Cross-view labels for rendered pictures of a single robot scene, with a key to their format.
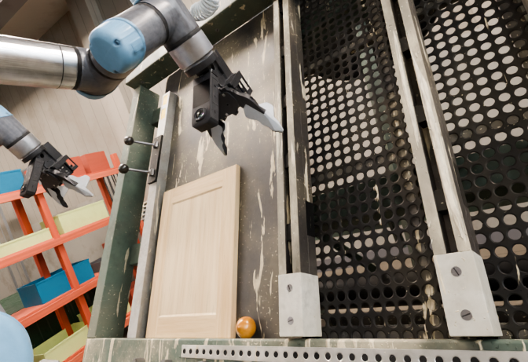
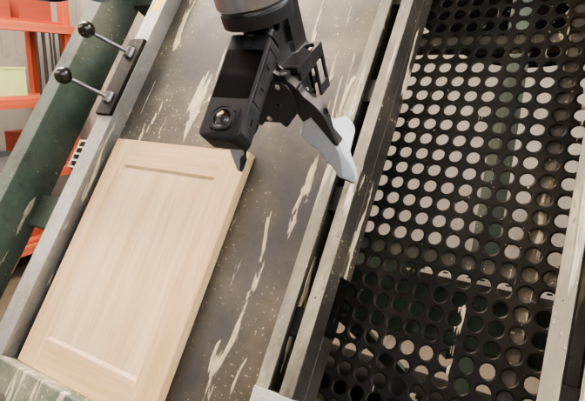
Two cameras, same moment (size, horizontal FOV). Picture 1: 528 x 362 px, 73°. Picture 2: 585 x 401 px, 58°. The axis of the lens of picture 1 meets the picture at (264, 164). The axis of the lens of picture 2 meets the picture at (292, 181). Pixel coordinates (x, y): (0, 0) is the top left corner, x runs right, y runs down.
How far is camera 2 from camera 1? 21 cm
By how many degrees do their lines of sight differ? 11
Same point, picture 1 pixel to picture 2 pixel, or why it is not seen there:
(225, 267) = (176, 315)
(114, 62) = not seen: outside the picture
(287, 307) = not seen: outside the picture
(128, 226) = (44, 163)
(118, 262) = (11, 216)
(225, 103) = (275, 101)
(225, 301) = (158, 370)
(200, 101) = (231, 90)
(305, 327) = not seen: outside the picture
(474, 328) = not seen: outside the picture
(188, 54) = not seen: outside the picture
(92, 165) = (23, 6)
